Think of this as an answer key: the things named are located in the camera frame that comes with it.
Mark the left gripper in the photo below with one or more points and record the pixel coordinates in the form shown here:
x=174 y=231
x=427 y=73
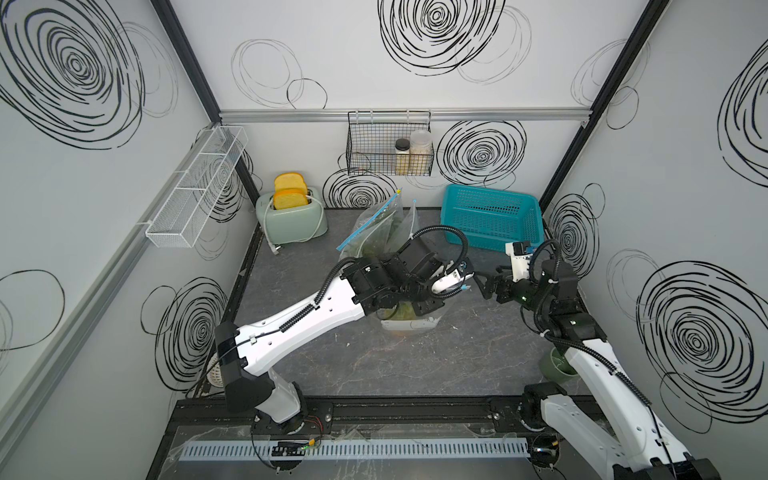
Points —
x=434 y=302

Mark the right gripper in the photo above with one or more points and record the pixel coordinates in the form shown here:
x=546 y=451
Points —
x=504 y=282

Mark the yellow pineapple green crown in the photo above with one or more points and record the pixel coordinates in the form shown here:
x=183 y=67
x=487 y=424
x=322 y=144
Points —
x=404 y=316

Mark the clear zip-top bag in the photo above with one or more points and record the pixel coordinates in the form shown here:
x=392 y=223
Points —
x=404 y=226
x=428 y=322

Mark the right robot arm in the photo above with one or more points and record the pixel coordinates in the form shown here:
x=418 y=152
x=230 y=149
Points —
x=636 y=445

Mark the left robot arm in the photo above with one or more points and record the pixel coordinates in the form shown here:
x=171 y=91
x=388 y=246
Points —
x=353 y=289

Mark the rear blue-zip clear bag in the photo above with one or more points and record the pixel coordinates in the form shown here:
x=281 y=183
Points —
x=373 y=228

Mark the teal plastic basket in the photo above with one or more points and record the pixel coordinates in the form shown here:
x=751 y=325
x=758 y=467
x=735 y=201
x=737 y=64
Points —
x=492 y=218

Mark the green ceramic cup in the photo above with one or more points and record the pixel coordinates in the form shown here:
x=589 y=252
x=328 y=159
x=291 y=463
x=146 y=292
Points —
x=555 y=368

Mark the mint green toaster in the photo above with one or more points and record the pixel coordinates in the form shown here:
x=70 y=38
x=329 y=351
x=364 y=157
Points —
x=295 y=225

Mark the dark-lid spice jar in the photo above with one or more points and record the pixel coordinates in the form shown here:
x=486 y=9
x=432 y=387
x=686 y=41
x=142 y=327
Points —
x=402 y=155

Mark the white-lid spice jar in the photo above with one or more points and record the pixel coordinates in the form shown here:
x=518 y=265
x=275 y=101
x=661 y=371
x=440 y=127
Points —
x=420 y=152

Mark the front yellow toast slice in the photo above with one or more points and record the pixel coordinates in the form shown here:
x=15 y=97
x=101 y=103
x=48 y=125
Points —
x=290 y=198

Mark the yellow toast slice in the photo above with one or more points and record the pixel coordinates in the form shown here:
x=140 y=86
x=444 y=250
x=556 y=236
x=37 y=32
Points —
x=290 y=181
x=290 y=198

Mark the rear yellow toast slice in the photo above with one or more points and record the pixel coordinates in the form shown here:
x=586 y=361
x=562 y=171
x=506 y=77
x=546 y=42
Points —
x=290 y=181

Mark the white woven ball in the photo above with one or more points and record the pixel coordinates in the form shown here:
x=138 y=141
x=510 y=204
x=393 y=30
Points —
x=213 y=372

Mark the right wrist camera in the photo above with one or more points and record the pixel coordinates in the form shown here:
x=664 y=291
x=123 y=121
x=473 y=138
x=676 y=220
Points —
x=520 y=253

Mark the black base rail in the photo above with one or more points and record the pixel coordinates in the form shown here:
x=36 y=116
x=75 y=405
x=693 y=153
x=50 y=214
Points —
x=505 y=413

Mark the black wire wall basket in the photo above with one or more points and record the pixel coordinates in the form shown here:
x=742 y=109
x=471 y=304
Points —
x=371 y=137

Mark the grey slotted cable duct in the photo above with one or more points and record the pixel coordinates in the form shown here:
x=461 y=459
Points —
x=356 y=449

